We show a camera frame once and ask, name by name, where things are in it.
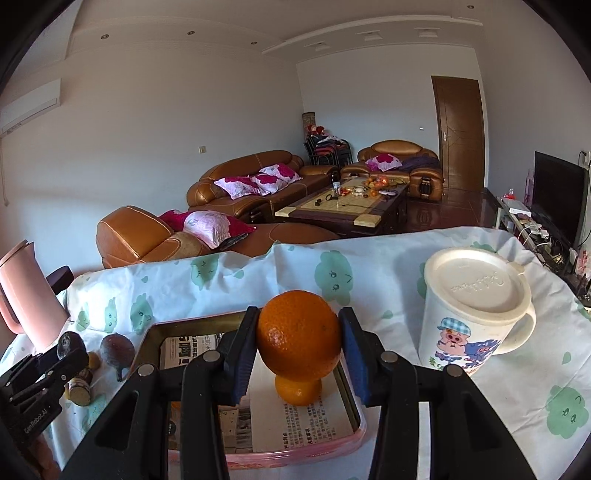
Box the pale pink pillow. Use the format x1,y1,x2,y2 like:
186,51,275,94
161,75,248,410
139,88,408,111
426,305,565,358
183,211,232,248

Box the brown leather armchair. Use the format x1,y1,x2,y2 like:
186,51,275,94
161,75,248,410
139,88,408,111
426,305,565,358
96,205,342,269

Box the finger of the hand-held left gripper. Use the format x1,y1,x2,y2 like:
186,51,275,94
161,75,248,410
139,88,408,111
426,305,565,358
38,331,88,370
46,364,90,393

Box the brown wooden door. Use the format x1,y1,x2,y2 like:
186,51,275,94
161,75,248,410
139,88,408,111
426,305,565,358
431,75,486,190

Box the purple passion fruit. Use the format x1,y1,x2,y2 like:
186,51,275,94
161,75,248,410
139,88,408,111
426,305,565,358
100,335,137,381

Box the black television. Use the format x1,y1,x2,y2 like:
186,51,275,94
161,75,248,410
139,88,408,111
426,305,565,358
531,151,589,247

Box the stacked black chairs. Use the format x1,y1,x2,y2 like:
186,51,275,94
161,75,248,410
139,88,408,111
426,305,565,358
302,136,354,167

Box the long brown leather sofa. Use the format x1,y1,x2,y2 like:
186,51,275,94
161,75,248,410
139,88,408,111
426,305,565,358
187,150,342,217

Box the dark wooden coffee table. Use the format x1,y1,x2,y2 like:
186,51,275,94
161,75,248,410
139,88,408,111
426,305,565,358
274,178,409,238

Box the television stand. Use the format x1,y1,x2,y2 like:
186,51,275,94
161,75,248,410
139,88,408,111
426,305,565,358
496,194,591,305

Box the white tablecloth with green print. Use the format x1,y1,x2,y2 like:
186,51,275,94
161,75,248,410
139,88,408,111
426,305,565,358
0,226,591,480

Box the pink kettle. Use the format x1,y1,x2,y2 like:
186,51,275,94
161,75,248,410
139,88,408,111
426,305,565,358
0,240,70,352

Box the pink floral pillow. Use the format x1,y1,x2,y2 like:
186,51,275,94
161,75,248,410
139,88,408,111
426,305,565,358
366,154,402,171
259,164,303,183
215,175,262,199
249,173,289,195

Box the printed paper sheet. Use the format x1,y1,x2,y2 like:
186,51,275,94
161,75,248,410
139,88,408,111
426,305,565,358
159,332,356,455

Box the brown leather loveseat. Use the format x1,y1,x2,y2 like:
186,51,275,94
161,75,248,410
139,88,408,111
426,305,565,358
346,140,445,201

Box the white air conditioner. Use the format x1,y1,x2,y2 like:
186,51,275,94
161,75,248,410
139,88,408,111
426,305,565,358
0,78,62,134

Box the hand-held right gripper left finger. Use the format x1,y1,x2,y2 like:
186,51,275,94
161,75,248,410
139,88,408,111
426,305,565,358
60,306,260,480

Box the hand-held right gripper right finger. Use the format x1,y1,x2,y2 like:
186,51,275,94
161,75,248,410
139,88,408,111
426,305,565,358
338,306,539,480

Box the large orange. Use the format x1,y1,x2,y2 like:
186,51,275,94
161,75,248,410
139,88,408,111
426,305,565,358
256,290,343,381

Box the pink tin box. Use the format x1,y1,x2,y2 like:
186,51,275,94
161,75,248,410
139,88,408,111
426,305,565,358
129,310,368,469

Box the white cartoon cup with lid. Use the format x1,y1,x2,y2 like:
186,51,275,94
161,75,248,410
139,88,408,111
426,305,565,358
418,247,537,379

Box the brown fruit with cut face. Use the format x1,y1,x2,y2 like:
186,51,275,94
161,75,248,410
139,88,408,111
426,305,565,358
67,378,93,407

